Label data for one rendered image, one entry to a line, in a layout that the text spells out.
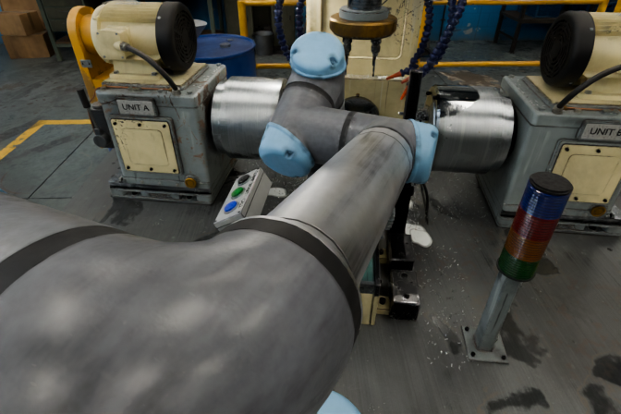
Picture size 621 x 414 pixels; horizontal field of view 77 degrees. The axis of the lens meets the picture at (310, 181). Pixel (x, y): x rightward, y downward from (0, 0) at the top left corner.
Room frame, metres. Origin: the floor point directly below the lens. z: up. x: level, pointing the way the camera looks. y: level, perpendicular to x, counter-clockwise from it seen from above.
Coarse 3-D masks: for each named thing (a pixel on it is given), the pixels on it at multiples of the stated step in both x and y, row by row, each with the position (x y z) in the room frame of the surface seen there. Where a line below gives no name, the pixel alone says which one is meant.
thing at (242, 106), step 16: (224, 80) 1.12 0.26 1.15; (240, 80) 1.09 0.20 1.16; (256, 80) 1.09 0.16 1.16; (272, 80) 1.09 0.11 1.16; (224, 96) 1.03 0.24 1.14; (240, 96) 1.03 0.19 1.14; (256, 96) 1.03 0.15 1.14; (272, 96) 1.02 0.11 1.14; (224, 112) 1.00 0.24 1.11; (240, 112) 1.00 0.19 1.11; (256, 112) 1.00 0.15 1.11; (272, 112) 0.99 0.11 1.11; (224, 128) 0.99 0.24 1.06; (240, 128) 0.98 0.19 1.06; (256, 128) 0.98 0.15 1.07; (224, 144) 0.99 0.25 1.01; (240, 144) 0.98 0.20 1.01; (256, 144) 0.98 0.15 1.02
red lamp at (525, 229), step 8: (520, 208) 0.49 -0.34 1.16; (520, 216) 0.49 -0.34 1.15; (528, 216) 0.48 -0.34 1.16; (512, 224) 0.50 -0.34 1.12; (520, 224) 0.48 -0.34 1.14; (528, 224) 0.47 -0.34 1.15; (536, 224) 0.47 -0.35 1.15; (544, 224) 0.46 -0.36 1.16; (552, 224) 0.46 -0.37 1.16; (520, 232) 0.48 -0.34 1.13; (528, 232) 0.47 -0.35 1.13; (536, 232) 0.46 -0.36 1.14; (544, 232) 0.46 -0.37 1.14; (552, 232) 0.47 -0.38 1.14; (536, 240) 0.46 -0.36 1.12; (544, 240) 0.46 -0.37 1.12
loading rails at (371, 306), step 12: (384, 252) 0.75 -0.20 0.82; (372, 264) 0.61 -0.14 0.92; (372, 276) 0.57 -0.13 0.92; (360, 288) 0.54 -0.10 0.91; (372, 288) 0.54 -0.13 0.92; (372, 300) 0.55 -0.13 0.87; (384, 300) 0.58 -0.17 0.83; (372, 312) 0.54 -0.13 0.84; (384, 312) 0.57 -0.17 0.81; (372, 324) 0.54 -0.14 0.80
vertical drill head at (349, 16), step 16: (352, 0) 1.08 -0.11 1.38; (368, 0) 1.06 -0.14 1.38; (336, 16) 1.11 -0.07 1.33; (352, 16) 1.05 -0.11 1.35; (368, 16) 1.04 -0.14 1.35; (384, 16) 1.06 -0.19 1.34; (336, 32) 1.05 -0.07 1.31; (352, 32) 1.02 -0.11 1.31; (368, 32) 1.01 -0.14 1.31; (384, 32) 1.03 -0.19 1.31
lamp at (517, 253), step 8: (512, 232) 0.49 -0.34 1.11; (512, 240) 0.49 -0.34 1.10; (520, 240) 0.47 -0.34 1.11; (528, 240) 0.47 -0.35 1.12; (512, 248) 0.48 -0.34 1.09; (520, 248) 0.47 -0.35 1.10; (528, 248) 0.47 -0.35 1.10; (536, 248) 0.46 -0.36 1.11; (544, 248) 0.47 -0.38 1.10; (520, 256) 0.47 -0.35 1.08; (528, 256) 0.46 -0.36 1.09; (536, 256) 0.46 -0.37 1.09
